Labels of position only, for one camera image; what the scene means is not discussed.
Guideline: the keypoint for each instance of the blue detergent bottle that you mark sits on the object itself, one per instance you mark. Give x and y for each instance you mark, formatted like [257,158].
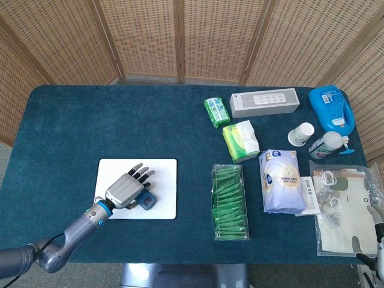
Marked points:
[330,105]

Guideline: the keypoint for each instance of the white drawing board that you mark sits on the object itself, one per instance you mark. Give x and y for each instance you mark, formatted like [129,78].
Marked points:
[165,195]

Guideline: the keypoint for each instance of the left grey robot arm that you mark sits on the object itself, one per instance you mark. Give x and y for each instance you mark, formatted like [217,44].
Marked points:
[81,223]

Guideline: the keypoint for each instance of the clear plastic zip bag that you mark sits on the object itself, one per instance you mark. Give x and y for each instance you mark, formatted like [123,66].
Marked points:
[345,210]

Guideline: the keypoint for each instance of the white barcode label card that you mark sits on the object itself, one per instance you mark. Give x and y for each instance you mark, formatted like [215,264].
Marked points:
[310,192]

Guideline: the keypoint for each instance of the white pump dispenser bottle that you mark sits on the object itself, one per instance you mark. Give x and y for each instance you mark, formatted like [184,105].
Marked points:
[322,147]

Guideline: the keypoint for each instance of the white blue refill pouch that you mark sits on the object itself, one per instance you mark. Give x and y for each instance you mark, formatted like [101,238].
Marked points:
[282,183]

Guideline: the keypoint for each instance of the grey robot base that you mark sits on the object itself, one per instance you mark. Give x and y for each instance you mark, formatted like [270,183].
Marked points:
[180,276]

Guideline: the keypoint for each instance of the clear box of green sachets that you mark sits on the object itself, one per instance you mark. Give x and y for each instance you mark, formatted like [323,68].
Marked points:
[229,204]

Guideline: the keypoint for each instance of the green facial tissue pack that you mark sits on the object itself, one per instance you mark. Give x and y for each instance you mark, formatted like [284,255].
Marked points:
[237,144]

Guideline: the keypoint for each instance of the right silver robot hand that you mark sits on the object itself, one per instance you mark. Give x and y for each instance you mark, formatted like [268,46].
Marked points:
[380,252]

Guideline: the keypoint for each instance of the dark blue table cloth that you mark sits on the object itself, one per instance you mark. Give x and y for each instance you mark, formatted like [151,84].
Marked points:
[90,120]

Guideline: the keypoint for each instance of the green wet wipes pack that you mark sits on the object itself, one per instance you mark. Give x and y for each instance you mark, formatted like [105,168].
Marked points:
[216,111]

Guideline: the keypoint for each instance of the blue board eraser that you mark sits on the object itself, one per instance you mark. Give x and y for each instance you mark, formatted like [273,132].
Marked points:
[147,201]

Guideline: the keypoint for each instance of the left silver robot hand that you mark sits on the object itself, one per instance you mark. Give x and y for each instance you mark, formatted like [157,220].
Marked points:
[123,190]

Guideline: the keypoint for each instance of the white paper cup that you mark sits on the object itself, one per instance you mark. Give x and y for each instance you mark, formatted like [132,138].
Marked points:
[300,134]

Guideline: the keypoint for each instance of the grey power strip box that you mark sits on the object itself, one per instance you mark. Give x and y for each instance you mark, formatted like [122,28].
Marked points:
[264,103]

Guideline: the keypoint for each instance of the wooden rattan folding screen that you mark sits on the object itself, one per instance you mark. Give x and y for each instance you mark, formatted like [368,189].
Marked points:
[150,36]

